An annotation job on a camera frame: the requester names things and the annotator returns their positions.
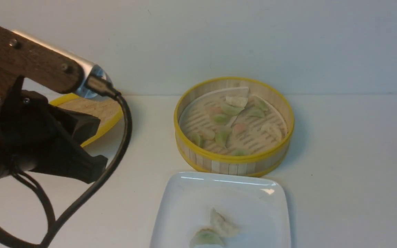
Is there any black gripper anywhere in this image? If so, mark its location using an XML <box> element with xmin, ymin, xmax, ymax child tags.
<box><xmin>0</xmin><ymin>77</ymin><xmax>107</xmax><ymax>184</ymax></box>

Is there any green steamed dumpling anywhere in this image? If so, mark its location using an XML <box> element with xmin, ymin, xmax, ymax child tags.
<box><xmin>189</xmin><ymin>229</ymin><xmax>225</xmax><ymax>248</ymax></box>

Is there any white steamed dumpling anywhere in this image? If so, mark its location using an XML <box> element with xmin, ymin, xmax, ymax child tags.
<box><xmin>210</xmin><ymin>208</ymin><xmax>240</xmax><ymax>238</ymax></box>

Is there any white square ceramic plate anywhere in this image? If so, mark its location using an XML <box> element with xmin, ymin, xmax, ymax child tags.
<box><xmin>149</xmin><ymin>172</ymin><xmax>292</xmax><ymax>248</ymax></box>

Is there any yellow-rimmed woven steamer lid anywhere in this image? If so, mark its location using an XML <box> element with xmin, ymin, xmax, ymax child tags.
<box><xmin>49</xmin><ymin>94</ymin><xmax>123</xmax><ymax>147</ymax></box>

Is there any green dumpling far left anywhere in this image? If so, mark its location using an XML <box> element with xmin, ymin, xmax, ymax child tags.
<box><xmin>190</xmin><ymin>132</ymin><xmax>204</xmax><ymax>148</ymax></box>

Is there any pale dumpling lower left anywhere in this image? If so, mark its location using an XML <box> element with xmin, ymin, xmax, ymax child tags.
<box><xmin>200</xmin><ymin>128</ymin><xmax>216</xmax><ymax>140</ymax></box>

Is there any green dumpling lower centre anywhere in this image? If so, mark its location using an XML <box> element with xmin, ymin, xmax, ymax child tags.
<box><xmin>214</xmin><ymin>126</ymin><xmax>231</xmax><ymax>148</ymax></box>

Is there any yellow-rimmed bamboo steamer basket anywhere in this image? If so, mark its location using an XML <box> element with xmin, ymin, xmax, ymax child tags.
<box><xmin>174</xmin><ymin>77</ymin><xmax>295</xmax><ymax>177</ymax></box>

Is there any green dumpling upper centre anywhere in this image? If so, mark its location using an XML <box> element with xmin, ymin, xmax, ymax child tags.
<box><xmin>220</xmin><ymin>102</ymin><xmax>244</xmax><ymax>116</ymax></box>

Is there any green dumpling front edge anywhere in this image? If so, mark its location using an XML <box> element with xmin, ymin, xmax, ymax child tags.
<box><xmin>231</xmin><ymin>148</ymin><xmax>251</xmax><ymax>156</ymax></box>

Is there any white dumpling at top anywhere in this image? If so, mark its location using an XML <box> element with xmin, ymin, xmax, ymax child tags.
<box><xmin>225</xmin><ymin>96</ymin><xmax>249</xmax><ymax>108</ymax></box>

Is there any green dumpling right of centre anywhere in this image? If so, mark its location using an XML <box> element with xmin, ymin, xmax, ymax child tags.
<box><xmin>246</xmin><ymin>107</ymin><xmax>266</xmax><ymax>118</ymax></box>

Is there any green dumpling upper right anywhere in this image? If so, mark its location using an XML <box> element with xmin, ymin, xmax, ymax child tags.
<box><xmin>253</xmin><ymin>96</ymin><xmax>269</xmax><ymax>112</ymax></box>

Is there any black camera cable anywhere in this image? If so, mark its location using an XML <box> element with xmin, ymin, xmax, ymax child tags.
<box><xmin>0</xmin><ymin>75</ymin><xmax>133</xmax><ymax>248</ymax></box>

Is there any thin black cable loop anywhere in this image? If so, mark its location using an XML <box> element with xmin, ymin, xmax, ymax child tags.
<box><xmin>11</xmin><ymin>170</ymin><xmax>56</xmax><ymax>229</ymax></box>

